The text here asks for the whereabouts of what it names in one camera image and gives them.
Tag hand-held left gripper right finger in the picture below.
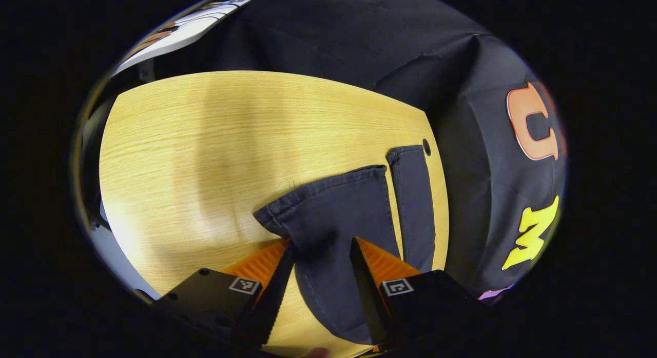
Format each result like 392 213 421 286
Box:
351 237 483 348

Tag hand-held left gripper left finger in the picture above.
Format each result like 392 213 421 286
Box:
154 238 296 348

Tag black jeans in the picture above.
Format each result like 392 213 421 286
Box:
253 145 437 346

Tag black backdrop cloth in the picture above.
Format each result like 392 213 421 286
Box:
154 0 568 302

